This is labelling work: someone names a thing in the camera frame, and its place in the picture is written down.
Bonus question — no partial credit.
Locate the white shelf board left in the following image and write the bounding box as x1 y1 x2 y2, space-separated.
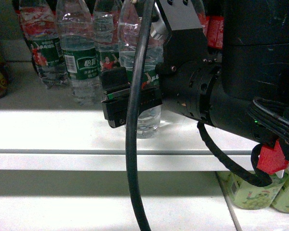
0 61 289 172

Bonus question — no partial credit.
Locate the green grape drink bottle middle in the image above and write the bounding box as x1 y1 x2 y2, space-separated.
271 178 289 214

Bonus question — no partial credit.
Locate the water bottle with red players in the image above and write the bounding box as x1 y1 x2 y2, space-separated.
19 0 68 89

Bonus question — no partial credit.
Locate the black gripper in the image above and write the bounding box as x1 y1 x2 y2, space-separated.
100 63 221 128

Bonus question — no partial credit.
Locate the green grape drink bottle left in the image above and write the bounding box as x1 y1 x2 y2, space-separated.
217 171 289 210

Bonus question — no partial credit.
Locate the clear water bottle green label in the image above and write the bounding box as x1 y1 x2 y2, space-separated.
118 0 164 139

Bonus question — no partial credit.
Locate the cola bottle left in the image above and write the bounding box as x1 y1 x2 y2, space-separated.
200 0 224 54

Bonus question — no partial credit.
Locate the tall water bottle white cap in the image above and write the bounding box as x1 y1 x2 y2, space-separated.
92 0 123 80

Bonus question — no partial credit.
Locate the green grape drink bottle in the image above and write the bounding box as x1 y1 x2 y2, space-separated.
217 171 289 210
271 178 289 214

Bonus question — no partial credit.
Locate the braided black cable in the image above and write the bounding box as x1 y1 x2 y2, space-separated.
197 121 273 187

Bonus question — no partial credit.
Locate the water bottle green barcode label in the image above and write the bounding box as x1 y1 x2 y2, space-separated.
55 0 101 106

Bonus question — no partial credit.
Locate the red plastic clip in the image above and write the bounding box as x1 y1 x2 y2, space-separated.
257 140 289 175

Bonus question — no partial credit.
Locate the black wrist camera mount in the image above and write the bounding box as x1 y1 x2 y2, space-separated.
151 0 208 75

